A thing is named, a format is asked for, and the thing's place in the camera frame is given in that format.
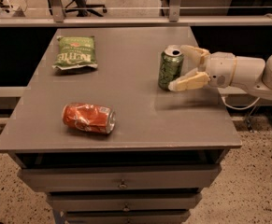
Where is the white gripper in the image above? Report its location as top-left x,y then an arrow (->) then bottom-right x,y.
168,45 -> 236,91

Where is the green soda can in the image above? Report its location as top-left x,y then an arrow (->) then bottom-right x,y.
158,45 -> 184,91

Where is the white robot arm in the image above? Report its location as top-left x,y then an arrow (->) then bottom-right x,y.
168,45 -> 272,100

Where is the crushed orange soda can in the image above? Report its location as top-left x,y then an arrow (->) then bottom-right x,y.
62,103 -> 115,134

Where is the top grey drawer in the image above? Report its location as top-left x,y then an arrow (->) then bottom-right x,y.
18,164 -> 221,192

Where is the grey drawer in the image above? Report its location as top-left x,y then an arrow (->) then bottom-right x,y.
65,210 -> 190,224
18,164 -> 221,192
47,193 -> 202,212

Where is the grey drawer cabinet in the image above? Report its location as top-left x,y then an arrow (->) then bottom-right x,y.
0,26 -> 243,224

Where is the green chip bag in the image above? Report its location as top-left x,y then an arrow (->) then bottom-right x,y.
52,36 -> 98,70

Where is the grey metal railing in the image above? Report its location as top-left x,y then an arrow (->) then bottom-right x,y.
0,0 -> 272,27

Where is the middle grey drawer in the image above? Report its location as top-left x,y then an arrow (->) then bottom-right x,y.
47,193 -> 202,212

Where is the bottom grey drawer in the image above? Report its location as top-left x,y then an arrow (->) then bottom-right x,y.
65,210 -> 190,224

